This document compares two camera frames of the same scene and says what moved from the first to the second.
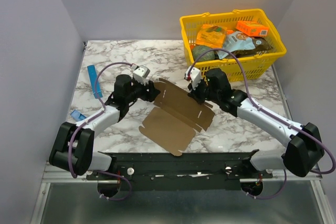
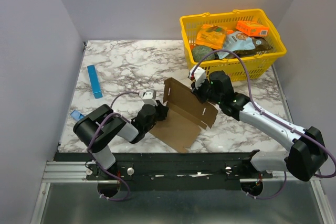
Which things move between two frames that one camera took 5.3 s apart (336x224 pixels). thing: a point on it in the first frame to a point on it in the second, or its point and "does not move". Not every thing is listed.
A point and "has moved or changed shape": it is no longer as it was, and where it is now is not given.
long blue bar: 92,76 does not move
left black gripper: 151,95 to 162,110
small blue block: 77,116 does not move
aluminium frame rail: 53,174 does not move
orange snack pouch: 211,35 does not move
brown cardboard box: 176,118 has moved or changed shape
